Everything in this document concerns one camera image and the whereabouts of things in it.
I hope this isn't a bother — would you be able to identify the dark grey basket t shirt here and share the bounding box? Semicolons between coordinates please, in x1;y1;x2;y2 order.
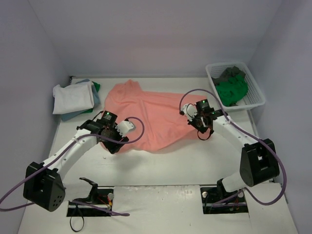
213;66;246;85

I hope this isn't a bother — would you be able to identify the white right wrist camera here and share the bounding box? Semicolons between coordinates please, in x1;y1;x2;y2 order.
179;103;198;121

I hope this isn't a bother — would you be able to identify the white t shirt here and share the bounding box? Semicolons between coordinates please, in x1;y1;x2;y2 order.
53;81;94;115

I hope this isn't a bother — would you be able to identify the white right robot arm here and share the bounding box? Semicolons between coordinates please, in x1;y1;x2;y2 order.
181;99;280;201

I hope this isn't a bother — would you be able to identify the black loop cable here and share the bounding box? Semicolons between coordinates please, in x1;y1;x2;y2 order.
69;204;85;232

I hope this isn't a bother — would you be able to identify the white laundry basket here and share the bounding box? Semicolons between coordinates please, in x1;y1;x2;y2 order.
205;61;266;112

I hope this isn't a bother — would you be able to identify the grey-blue t shirt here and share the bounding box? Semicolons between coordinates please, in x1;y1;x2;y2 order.
61;81;100;121

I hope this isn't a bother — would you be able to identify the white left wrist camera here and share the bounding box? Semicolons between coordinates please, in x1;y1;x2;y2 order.
115;120;136;137

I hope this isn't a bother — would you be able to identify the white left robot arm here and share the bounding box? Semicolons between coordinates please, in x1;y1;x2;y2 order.
23;111;136;212

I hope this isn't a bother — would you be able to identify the dark green basket t shirt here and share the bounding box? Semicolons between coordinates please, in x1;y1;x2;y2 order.
215;75;248;107

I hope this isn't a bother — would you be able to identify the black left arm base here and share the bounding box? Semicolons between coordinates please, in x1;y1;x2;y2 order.
66;177;114;217

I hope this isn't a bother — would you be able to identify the pink t shirt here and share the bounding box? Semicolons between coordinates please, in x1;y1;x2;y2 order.
104;80;197;153

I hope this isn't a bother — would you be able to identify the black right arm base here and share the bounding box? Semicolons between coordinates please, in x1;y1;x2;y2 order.
200;185;249;215

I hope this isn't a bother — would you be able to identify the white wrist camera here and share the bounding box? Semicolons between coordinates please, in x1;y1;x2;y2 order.
179;103;198;121
115;120;136;137

